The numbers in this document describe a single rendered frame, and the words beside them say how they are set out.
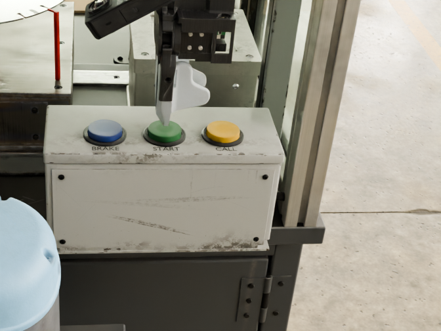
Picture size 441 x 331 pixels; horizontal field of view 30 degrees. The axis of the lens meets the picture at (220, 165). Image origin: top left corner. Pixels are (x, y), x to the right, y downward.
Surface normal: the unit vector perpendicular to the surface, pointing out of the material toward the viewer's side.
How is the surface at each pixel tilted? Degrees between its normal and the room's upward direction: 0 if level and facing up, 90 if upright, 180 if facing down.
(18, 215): 8
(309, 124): 90
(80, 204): 90
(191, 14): 0
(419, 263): 0
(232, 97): 90
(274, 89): 90
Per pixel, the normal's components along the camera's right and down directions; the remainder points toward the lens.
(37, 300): 0.82, 0.35
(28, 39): 0.09, -0.82
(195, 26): 0.13, 0.57
